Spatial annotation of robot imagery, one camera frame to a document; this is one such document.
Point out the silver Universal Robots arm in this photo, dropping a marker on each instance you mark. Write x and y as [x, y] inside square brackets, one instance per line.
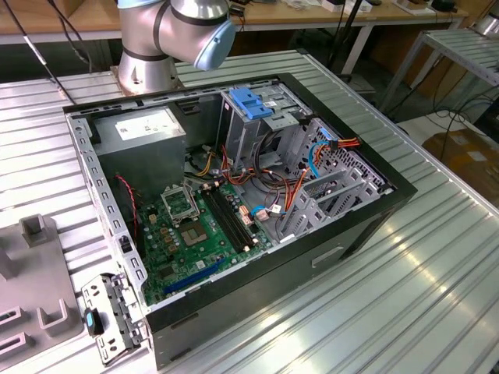
[144, 31]

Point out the metal disk bay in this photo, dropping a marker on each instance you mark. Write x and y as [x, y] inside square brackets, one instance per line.
[312, 218]

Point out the black RAM slot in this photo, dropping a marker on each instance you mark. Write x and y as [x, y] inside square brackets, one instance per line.
[221, 218]
[239, 218]
[234, 218]
[227, 218]

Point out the metal optical drive cage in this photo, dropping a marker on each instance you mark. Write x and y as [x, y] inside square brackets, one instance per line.
[238, 132]

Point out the CPU socket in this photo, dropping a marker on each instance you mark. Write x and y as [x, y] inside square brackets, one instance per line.
[193, 233]

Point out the blue drive bay latch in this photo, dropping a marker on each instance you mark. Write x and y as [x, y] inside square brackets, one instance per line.
[249, 103]

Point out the green motherboard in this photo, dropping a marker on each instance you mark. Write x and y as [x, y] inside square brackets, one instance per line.
[187, 257]

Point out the blue expansion slot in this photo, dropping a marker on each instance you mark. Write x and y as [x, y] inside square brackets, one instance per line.
[195, 276]

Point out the grey power supply unit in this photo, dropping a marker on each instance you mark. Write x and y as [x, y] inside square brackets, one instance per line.
[144, 163]

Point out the black open PC case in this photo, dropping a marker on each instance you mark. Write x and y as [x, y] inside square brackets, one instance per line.
[253, 296]

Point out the wooden desk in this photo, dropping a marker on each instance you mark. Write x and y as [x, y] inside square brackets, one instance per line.
[296, 16]

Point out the black latch with blue button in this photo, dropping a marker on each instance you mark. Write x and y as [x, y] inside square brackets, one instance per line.
[91, 320]

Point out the white power adapter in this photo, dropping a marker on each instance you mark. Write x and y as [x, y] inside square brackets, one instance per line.
[364, 5]

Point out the brown cardboard box with label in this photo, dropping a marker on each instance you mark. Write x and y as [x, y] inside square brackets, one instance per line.
[468, 163]

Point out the grey parts rack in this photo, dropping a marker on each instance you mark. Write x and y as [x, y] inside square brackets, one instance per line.
[35, 272]

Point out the metal slat table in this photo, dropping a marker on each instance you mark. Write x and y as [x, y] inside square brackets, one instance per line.
[460, 48]

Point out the plain cardboard box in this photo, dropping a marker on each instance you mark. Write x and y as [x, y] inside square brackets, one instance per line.
[72, 7]

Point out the small black device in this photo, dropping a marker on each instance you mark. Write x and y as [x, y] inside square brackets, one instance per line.
[444, 4]

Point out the silver metal cylinder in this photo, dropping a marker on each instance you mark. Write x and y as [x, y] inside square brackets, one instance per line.
[487, 25]

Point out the black chassis switch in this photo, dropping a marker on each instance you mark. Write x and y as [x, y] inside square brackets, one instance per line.
[124, 244]

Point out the metal expansion slot bracket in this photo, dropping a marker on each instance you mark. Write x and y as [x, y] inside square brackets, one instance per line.
[117, 300]

